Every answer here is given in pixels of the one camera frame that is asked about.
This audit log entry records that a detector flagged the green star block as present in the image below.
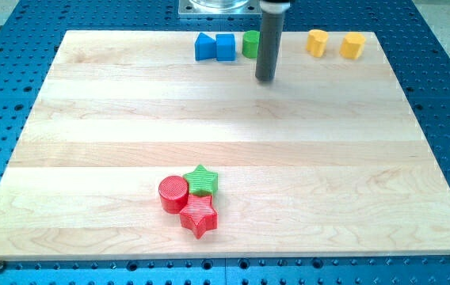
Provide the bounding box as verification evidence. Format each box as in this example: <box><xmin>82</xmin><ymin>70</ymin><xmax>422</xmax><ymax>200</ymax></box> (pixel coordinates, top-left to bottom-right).
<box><xmin>183</xmin><ymin>165</ymin><xmax>218</xmax><ymax>196</ymax></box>

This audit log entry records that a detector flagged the red star block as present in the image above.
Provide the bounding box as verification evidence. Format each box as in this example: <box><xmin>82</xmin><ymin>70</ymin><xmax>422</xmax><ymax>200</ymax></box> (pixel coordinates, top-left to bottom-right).
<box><xmin>179</xmin><ymin>194</ymin><xmax>218</xmax><ymax>239</ymax></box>

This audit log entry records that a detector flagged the red cylinder block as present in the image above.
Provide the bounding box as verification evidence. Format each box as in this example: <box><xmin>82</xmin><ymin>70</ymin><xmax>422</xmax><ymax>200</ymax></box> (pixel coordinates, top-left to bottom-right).
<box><xmin>158</xmin><ymin>176</ymin><xmax>189</xmax><ymax>214</ymax></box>

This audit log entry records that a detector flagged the blue triangle block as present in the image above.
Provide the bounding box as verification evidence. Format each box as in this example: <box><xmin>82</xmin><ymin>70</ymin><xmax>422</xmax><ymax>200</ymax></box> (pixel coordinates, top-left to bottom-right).
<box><xmin>194</xmin><ymin>32</ymin><xmax>216</xmax><ymax>61</ymax></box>

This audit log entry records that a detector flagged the blue cube block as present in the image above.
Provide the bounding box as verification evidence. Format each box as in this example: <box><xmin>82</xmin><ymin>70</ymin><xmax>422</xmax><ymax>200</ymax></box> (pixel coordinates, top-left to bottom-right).
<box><xmin>215</xmin><ymin>34</ymin><xmax>235</xmax><ymax>61</ymax></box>

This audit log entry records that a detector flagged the wooden board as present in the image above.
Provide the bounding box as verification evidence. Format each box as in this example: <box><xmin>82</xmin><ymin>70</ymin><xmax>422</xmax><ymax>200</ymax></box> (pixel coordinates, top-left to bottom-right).
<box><xmin>0</xmin><ymin>30</ymin><xmax>450</xmax><ymax>260</ymax></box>

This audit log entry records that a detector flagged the green cylinder block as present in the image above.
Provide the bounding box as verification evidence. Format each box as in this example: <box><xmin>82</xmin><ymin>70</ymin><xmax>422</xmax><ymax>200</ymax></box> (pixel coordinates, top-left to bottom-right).
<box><xmin>242</xmin><ymin>30</ymin><xmax>260</xmax><ymax>59</ymax></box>

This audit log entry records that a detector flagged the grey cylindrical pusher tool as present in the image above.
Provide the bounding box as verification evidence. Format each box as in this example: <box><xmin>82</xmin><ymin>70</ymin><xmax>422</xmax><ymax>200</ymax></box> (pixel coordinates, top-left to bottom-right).
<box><xmin>255</xmin><ymin>0</ymin><xmax>292</xmax><ymax>82</ymax></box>

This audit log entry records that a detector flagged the yellow heart block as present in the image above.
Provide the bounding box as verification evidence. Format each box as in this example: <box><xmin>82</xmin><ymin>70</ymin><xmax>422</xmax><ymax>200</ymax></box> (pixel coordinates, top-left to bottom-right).
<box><xmin>306</xmin><ymin>29</ymin><xmax>329</xmax><ymax>58</ymax></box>

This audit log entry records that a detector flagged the yellow hexagon block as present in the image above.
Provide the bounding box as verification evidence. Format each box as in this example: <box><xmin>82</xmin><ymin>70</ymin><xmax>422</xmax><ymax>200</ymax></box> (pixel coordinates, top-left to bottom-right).
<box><xmin>339</xmin><ymin>32</ymin><xmax>366</xmax><ymax>59</ymax></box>

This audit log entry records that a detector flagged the blue perforated table plate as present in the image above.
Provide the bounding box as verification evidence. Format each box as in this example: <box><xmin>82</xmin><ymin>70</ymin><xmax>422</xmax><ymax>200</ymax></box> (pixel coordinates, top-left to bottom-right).
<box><xmin>0</xmin><ymin>0</ymin><xmax>450</xmax><ymax>284</ymax></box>

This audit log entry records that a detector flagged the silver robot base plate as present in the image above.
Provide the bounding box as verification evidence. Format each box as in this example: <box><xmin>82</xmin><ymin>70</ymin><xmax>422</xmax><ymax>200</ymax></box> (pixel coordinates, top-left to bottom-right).
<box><xmin>178</xmin><ymin>0</ymin><xmax>261</xmax><ymax>17</ymax></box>

